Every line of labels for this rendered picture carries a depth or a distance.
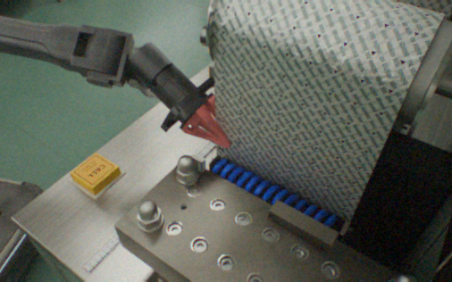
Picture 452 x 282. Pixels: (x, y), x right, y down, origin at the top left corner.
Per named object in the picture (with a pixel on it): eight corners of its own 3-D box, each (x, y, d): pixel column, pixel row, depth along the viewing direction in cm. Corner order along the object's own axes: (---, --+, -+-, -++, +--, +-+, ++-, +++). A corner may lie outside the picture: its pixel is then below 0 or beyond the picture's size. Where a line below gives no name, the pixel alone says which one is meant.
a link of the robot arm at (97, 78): (82, 77, 55) (96, 25, 56) (97, 96, 66) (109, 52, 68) (161, 95, 56) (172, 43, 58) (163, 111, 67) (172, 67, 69)
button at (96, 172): (98, 159, 78) (96, 151, 76) (121, 173, 75) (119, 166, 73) (71, 180, 74) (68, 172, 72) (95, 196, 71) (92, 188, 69)
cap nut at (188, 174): (186, 163, 60) (183, 145, 57) (204, 174, 58) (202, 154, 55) (171, 178, 58) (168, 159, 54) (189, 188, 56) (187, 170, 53)
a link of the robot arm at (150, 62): (119, 56, 55) (146, 32, 56) (125, 70, 62) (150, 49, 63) (152, 88, 55) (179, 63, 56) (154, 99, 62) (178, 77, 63)
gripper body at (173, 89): (167, 136, 58) (134, 103, 58) (205, 103, 64) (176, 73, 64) (179, 117, 53) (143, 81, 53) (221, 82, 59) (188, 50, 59)
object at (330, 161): (218, 158, 63) (216, 68, 50) (347, 226, 54) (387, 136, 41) (216, 160, 63) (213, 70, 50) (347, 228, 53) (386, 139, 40)
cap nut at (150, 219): (150, 206, 54) (146, 187, 51) (169, 219, 52) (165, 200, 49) (132, 224, 52) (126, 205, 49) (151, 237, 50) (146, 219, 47)
